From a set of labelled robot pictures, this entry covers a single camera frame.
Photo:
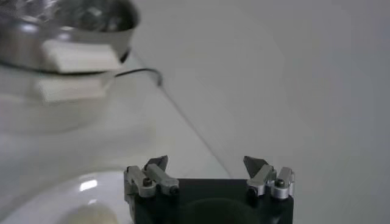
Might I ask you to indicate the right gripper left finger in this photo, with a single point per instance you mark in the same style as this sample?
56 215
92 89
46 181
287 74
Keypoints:
152 179

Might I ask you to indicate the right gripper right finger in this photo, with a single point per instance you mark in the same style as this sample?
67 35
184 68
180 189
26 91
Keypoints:
265 179

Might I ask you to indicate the steel steamer basket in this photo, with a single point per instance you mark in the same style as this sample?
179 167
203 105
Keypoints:
18 42

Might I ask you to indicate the white round plate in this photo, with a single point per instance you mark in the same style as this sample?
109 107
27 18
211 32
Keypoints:
45 198

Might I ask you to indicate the white electric cooker pot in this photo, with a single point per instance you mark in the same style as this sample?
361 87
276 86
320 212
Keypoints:
45 115

